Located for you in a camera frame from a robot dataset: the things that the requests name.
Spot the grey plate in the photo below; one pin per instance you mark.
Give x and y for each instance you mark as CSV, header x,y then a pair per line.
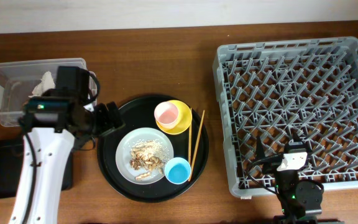
x,y
123,155

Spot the pink cup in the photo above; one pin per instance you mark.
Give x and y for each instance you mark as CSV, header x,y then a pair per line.
x,y
166,114

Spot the yellow bowl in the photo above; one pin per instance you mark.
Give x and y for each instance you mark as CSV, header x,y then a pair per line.
x,y
184,119

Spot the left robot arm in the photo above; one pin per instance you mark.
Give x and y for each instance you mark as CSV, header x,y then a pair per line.
x,y
54,124

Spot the peanut shells and rice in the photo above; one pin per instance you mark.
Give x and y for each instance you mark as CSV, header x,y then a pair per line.
x,y
148,156

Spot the clear plastic bin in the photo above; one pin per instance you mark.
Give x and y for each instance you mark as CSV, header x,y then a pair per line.
x,y
18,80

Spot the grey dishwasher rack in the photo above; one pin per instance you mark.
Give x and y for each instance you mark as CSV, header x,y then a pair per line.
x,y
275,89

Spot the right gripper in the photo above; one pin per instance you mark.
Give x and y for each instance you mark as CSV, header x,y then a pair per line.
x,y
260,151

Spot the blue cup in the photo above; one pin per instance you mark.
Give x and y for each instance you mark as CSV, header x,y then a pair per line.
x,y
177,170

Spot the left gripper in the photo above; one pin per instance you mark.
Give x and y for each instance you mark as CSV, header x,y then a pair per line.
x,y
107,122

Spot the white napkin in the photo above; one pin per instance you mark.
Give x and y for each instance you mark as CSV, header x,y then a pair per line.
x,y
46,83

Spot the round black serving tray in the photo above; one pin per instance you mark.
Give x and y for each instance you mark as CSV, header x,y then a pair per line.
x,y
137,113

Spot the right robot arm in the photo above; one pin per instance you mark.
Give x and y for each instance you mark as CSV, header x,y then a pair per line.
x,y
300,198

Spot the black rectangular tray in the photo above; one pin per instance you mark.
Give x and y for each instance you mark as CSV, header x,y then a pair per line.
x,y
11,159

